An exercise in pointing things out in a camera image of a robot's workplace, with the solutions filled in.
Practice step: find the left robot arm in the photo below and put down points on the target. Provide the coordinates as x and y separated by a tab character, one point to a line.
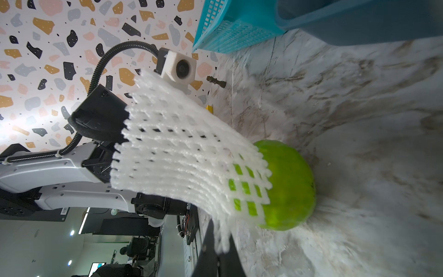
37	182

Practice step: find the teal plastic basket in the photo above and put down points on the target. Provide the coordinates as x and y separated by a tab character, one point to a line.
226	26

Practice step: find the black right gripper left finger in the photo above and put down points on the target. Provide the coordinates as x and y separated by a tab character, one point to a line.
207	264

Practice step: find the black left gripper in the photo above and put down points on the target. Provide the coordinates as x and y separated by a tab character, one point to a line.
101	116

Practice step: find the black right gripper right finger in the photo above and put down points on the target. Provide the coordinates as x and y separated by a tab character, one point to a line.
230	264

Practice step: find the dark chess piece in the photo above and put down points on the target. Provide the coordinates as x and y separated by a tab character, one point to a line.
214	80

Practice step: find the green custard apple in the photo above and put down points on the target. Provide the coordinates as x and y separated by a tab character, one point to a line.
289	202

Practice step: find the yellow triangular plastic block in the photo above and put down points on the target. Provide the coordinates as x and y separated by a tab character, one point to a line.
210	108

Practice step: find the dark blue net bin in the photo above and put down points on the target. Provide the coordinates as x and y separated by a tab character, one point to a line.
354	22

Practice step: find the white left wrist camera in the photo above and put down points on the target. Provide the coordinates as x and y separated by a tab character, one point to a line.
176	67

